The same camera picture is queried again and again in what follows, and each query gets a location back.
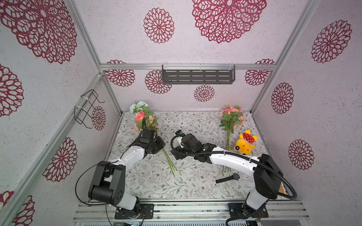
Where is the pink rose bouquet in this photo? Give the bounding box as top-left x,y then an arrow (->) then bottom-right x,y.
129,101 -> 179,177
219,105 -> 246,173

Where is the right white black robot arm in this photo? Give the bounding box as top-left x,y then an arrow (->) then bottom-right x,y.
170,130 -> 298,226

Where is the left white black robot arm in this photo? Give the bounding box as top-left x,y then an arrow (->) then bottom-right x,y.
86,118 -> 166,218

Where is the floral patterned table mat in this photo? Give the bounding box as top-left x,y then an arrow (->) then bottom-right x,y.
125,112 -> 259,200

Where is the yellow plush toy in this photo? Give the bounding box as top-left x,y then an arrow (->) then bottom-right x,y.
234,130 -> 258,155

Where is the black wristwatch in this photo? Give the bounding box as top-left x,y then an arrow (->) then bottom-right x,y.
216,173 -> 240,184

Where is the wooden tray white rim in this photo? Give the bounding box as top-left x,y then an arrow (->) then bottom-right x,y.
279,183 -> 287,195

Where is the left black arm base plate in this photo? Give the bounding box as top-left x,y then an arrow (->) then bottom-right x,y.
115,203 -> 154,220

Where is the dark grey wall shelf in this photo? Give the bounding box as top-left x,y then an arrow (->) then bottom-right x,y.
161,65 -> 235,85

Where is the black wire wall rack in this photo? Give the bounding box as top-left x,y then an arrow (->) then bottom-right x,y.
73,89 -> 105,129

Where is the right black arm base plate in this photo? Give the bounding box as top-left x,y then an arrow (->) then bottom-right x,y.
228,202 -> 269,219

